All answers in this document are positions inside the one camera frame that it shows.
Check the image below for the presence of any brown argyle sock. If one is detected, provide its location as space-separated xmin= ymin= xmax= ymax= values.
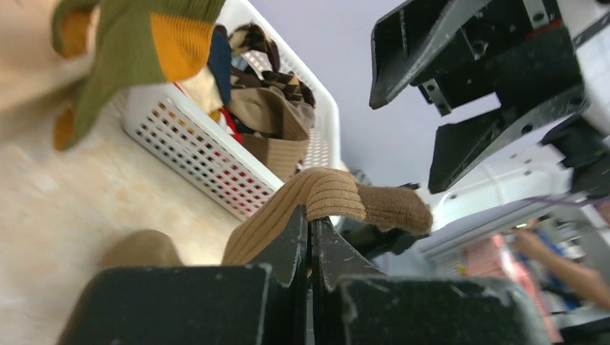
xmin=228 ymin=22 xmax=316 ymax=107

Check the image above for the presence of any olive striped sock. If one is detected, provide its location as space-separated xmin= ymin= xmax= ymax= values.
xmin=50 ymin=0 xmax=224 ymax=151

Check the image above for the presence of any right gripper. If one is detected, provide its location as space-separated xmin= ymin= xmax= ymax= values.
xmin=369 ymin=1 xmax=588 ymax=193

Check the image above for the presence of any white plastic laundry basket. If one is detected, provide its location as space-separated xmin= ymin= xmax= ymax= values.
xmin=123 ymin=1 xmax=341 ymax=221

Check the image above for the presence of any navy blue sock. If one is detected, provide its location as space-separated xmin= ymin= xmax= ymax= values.
xmin=207 ymin=24 xmax=232 ymax=106

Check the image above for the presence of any person in striped shirt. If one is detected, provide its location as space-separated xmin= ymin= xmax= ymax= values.
xmin=509 ymin=217 xmax=609 ymax=311

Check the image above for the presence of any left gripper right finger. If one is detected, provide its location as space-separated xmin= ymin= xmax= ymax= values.
xmin=310 ymin=221 xmax=552 ymax=344

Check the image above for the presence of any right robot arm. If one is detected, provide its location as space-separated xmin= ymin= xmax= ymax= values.
xmin=369 ymin=1 xmax=609 ymax=229

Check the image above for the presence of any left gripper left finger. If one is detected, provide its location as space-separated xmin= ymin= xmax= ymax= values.
xmin=58 ymin=206 xmax=309 ymax=345

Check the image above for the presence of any tan ribbed sock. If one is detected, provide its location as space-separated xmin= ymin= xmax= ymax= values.
xmin=101 ymin=167 xmax=433 ymax=269
xmin=227 ymin=86 xmax=315 ymax=181

